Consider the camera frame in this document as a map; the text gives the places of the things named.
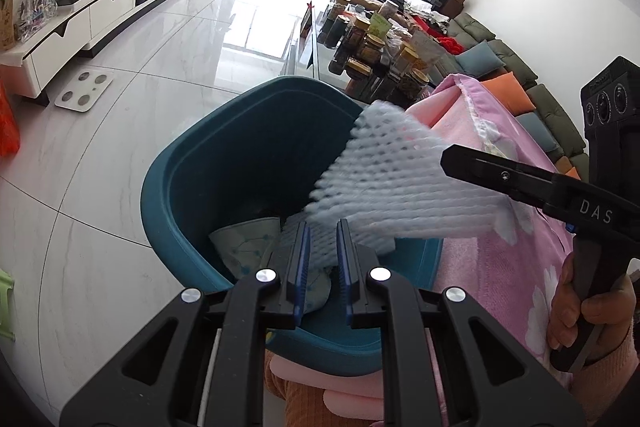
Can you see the pile of clothes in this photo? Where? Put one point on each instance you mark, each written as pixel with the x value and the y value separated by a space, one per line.
pixel 425 12

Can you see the crushed patterned paper cup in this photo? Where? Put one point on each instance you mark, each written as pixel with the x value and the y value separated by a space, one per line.
pixel 315 289

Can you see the clear plastic wrapped ornament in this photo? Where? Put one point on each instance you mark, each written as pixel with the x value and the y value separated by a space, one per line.
pixel 37 9

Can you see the teal plastic bin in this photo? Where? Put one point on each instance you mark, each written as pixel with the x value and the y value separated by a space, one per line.
pixel 225 167

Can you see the group of jars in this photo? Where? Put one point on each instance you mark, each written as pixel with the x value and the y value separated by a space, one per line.
pixel 370 52

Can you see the red cloth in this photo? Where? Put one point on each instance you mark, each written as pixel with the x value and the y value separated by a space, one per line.
pixel 450 44

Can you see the person's right hand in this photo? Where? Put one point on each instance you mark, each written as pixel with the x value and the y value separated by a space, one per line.
pixel 560 307

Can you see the olive green sofa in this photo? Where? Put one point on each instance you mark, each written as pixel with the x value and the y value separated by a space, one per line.
pixel 550 112

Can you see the dark brown wooden box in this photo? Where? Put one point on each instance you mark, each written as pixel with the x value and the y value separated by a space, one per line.
pixel 454 1

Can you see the black glass coffee table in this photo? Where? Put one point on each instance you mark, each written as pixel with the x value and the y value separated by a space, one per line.
pixel 300 57

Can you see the person's right forearm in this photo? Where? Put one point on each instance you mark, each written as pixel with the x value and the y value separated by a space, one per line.
pixel 615 377

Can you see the orange cushion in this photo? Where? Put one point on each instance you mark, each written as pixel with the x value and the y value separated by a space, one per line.
pixel 510 88
pixel 567 168

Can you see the orange plastic bag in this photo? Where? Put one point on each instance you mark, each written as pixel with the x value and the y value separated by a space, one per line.
pixel 7 122

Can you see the white bathroom scale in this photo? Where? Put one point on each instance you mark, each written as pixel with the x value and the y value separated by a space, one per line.
pixel 82 91

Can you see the light green stool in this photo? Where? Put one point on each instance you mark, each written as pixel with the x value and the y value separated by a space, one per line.
pixel 4 302

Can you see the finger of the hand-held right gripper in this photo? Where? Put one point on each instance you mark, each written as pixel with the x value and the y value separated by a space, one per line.
pixel 500 177

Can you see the blue cushion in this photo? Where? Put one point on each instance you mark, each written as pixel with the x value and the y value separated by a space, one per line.
pixel 540 132
pixel 480 57

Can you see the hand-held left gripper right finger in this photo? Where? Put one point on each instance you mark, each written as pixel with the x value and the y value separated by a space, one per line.
pixel 341 267

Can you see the white black TV cabinet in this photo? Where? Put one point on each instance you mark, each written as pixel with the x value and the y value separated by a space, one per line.
pixel 115 7

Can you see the pink floral blanket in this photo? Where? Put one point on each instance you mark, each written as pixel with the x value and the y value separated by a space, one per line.
pixel 490 267

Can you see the tall yellow printed box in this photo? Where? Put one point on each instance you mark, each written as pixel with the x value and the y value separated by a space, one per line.
pixel 6 22

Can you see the grey patterned cloth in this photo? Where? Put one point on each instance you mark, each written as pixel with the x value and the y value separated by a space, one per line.
pixel 245 247

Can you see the person's pink orange clothing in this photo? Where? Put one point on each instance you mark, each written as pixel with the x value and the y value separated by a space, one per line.
pixel 310 397

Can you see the white foam net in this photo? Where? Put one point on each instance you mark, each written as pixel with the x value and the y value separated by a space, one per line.
pixel 390 177

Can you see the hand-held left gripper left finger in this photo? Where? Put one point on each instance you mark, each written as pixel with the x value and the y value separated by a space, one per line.
pixel 301 267

